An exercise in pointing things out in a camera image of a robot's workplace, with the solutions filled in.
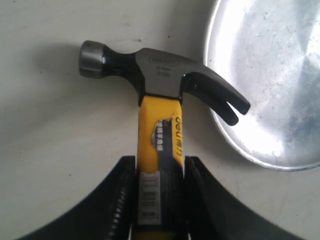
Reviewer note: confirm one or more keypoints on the yellow black claw hammer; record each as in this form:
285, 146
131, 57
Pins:
160, 79

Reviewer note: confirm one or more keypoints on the round silver metal plate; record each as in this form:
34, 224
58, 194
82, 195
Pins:
269, 50

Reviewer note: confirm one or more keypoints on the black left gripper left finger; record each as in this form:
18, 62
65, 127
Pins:
105, 214

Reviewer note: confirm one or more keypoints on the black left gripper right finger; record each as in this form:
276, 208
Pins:
213, 213

